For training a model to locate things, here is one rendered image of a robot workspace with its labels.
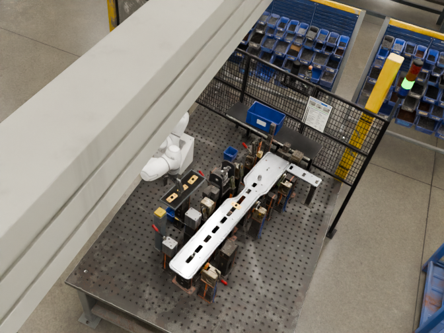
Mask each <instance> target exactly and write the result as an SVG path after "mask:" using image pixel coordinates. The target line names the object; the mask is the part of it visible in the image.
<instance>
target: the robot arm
mask: <svg viewBox="0 0 444 333"><path fill-rule="evenodd" d="M188 121H189V114H188V113H185V115H184V116H183V117H182V119H181V120H180V121H179V122H178V124H177V125H176V127H175V128H174V129H173V130H172V131H171V133H170V134H169V136H168V137H167V138H166V139H165V141H164V142H163V144H162V145H161V146H160V147H159V148H158V150H159V151H160V152H162V153H164V154H163V155H162V156H161V157H159V158H153V157H151V159H150V160H149V162H148V163H147V164H146V165H145V167H144V168H143V169H142V171H141V172H140V175H141V177H142V179H144V180H146V181H152V180H155V179H157V178H159V177H162V178H163V182H164V185H163V186H166V185H167V178H169V179H171V180H172V181H173V182H174V183H175V184H176V187H177V188H178V198H179V197H180V196H181V193H183V191H184V187H183V185H182V180H181V179H178V173H179V172H180V164H181V161H182V154H181V150H182V148H183V146H184V145H185V144H186V141H184V140H181V139H180V137H181V135H182V134H183V133H184V130H185V129H186V126H187V125H188ZM166 173H167V176H165V174H166ZM175 181H176V182H175Z"/></svg>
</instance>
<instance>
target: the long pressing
mask: <svg viewBox="0 0 444 333"><path fill-rule="evenodd" d="M266 160H267V161H266ZM288 166H289V162H288V161H286V160H284V159H283V158H281V157H279V156H277V155H275V154H273V153H271V152H267V153H266V154H265V155H264V156H263V157H262V158H261V159H260V160H259V161H258V162H257V164H256V165H255V166H254V167H253V168H252V169H251V170H250V172H249V173H248V174H247V175H246V176H245V177H244V179H243V182H244V187H245V188H244V189H243V190H242V192H241V193H240V194H239V195H238V196H237V197H235V198H227V199H226V200H225V201H224V202H223V203H222V204H221V205H220V206H219V208H218V209H217V210H216V211H215V212H214V213H213V215H212V216H211V217H210V218H209V219H208V220H207V221H206V222H205V223H204V224H203V225H202V227H201V228H200V229H199V230H198V231H197V232H196V234H195V235H194V236H193V237H192V238H191V239H190V240H189V241H188V242H187V243H186V244H185V245H184V246H183V248H182V249H181V250H180V251H179V252H178V253H177V255H176V256H175V257H174V258H173V259H172V260H171V261H170V263H169V267H170V269H171V270H173V271H174V272H176V273H177V274H178V275H180V276H182V277H183V278H184V279H192V278H193V277H194V275H195V274H196V273H197V272H198V270H199V269H200V268H201V267H202V266H203V265H204V263H205V262H206V261H207V259H208V258H209V257H210V256H211V255H212V254H213V252H214V251H215V250H216V249H217V247H218V246H219V245H220V244H221V243H222V242H223V240H224V239H225V238H226V237H227V235H228V234H229V233H230V232H231V231H232V230H233V228H234V227H235V226H236V225H237V223H238V222H239V221H240V220H241V219H242V218H243V216H244V215H245V214H246V212H247V211H248V210H249V209H250V208H251V207H252V206H253V204H254V203H255V202H256V200H257V199H258V198H259V197H260V196H263V195H264V194H267V193H268V191H269V190H270V189H271V188H272V186H273V185H274V184H275V183H276V182H277V181H278V179H279V178H280V177H281V175H282V174H283V173H284V172H285V171H286V169H287V168H288ZM267 169H268V170H267ZM259 174H261V175H262V179H261V180H257V178H258V175H259ZM253 183H256V184H257V185H256V186H255V187H254V188H253V187H252V185H253ZM261 184H262V185H261ZM248 189H250V190H251V192H250V193H249V194H246V193H245V192H246V191H247V190H248ZM256 191H257V192H256ZM242 196H245V197H246V198H245V199H244V200H243V201H242V203H241V204H240V206H242V207H241V209H237V208H236V210H234V212H233V213H232V214H231V215H230V216H229V217H228V216H226V214H227V213H228V212H229V211H230V210H231V208H232V207H234V206H232V205H231V203H232V202H235V203H237V202H238V201H239V199H240V198H241V197H242ZM224 217H226V218H227V220H226V221H225V222H224V224H220V221H221V220H222V218H224ZM216 226H218V227H219V229H218V230H217V232H216V233H212V230H213V229H214V228H215V227H216ZM208 235H209V236H211V238H210V239H209V241H208V242H207V243H204V242H203V241H204V239H205V238H206V237H207V236H208ZM199 245H202V246H203V248H202V249H201V250H200V251H199V252H198V253H196V255H195V256H194V255H192V254H193V252H194V251H195V249H197V247H199ZM188 250H189V251H188ZM190 255H192V256H194V258H193V259H192V261H191V262H190V263H189V264H187V263H186V260H187V259H188V258H189V257H190Z"/></svg>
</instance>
